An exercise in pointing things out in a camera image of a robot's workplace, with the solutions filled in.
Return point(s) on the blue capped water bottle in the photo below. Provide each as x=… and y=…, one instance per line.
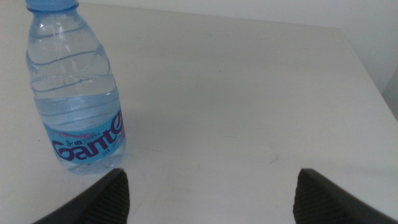
x=74, y=93

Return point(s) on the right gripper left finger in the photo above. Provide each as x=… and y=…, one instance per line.
x=105, y=202

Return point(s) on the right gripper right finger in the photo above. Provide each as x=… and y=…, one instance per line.
x=320, y=202

